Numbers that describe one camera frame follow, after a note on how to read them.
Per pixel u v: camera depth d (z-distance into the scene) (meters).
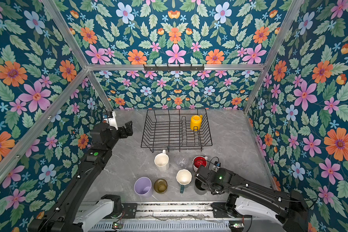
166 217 0.73
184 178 0.82
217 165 0.72
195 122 0.99
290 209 0.40
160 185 0.80
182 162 0.90
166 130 1.06
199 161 0.86
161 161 0.87
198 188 0.72
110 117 0.63
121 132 0.66
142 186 0.80
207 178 0.57
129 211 0.73
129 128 0.69
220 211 0.71
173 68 0.93
